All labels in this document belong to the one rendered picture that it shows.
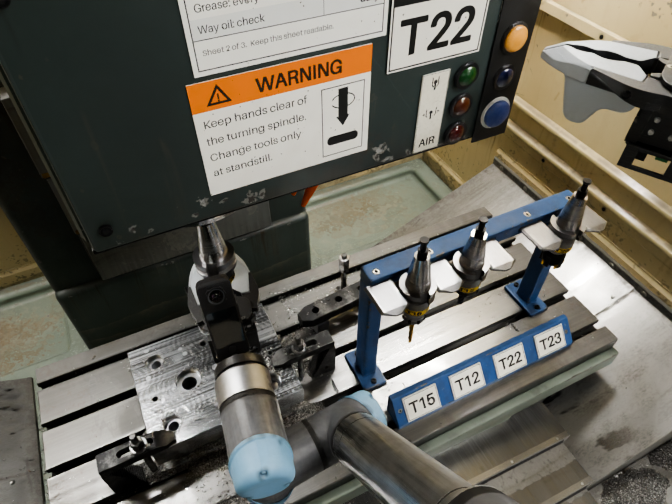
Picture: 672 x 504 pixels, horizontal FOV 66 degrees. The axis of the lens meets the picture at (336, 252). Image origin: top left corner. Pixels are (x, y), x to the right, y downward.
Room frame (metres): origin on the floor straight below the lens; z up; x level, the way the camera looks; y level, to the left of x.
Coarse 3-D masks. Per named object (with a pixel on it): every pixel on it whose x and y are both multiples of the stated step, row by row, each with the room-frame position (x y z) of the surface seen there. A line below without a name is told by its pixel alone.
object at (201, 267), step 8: (224, 240) 0.56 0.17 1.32; (232, 248) 0.55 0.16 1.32; (192, 256) 0.53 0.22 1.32; (232, 256) 0.53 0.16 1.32; (200, 264) 0.51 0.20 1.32; (208, 264) 0.51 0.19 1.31; (216, 264) 0.52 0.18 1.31; (224, 264) 0.51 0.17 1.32; (232, 264) 0.53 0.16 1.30; (200, 272) 0.51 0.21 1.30; (208, 272) 0.51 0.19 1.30; (216, 272) 0.52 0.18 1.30; (224, 272) 0.51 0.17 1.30
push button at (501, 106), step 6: (498, 102) 0.47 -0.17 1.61; (504, 102) 0.48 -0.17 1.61; (492, 108) 0.47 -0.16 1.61; (498, 108) 0.47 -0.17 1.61; (504, 108) 0.47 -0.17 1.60; (486, 114) 0.47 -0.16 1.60; (492, 114) 0.47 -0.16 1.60; (498, 114) 0.47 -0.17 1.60; (504, 114) 0.47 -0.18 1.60; (486, 120) 0.47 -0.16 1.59; (492, 120) 0.47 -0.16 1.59; (498, 120) 0.47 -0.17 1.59; (504, 120) 0.48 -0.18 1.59; (492, 126) 0.47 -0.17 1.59
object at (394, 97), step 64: (0, 0) 0.30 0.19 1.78; (64, 0) 0.32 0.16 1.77; (128, 0) 0.34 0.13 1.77; (0, 64) 0.30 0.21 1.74; (64, 64) 0.31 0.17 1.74; (128, 64) 0.33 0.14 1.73; (256, 64) 0.37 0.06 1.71; (384, 64) 0.42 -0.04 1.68; (448, 64) 0.45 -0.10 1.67; (64, 128) 0.31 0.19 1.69; (128, 128) 0.32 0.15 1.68; (192, 128) 0.34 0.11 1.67; (384, 128) 0.42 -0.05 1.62; (64, 192) 0.30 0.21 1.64; (128, 192) 0.32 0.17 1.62; (192, 192) 0.34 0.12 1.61; (256, 192) 0.36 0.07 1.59
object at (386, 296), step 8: (384, 280) 0.57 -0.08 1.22; (392, 280) 0.57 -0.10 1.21; (368, 288) 0.55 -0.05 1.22; (376, 288) 0.55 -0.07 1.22; (384, 288) 0.55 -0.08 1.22; (392, 288) 0.55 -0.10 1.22; (376, 296) 0.53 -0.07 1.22; (384, 296) 0.53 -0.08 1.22; (392, 296) 0.53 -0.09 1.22; (400, 296) 0.53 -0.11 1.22; (376, 304) 0.52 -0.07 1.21; (384, 304) 0.51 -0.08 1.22; (392, 304) 0.51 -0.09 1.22; (400, 304) 0.51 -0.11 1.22; (408, 304) 0.52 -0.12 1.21; (384, 312) 0.50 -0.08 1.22; (392, 312) 0.50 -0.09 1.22; (400, 312) 0.50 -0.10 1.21
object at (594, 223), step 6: (588, 210) 0.74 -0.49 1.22; (588, 216) 0.73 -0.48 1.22; (594, 216) 0.73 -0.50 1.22; (600, 216) 0.73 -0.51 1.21; (588, 222) 0.71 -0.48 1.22; (594, 222) 0.71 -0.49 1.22; (600, 222) 0.71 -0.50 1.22; (606, 222) 0.71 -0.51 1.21; (588, 228) 0.69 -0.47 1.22; (594, 228) 0.69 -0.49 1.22; (600, 228) 0.69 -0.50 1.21
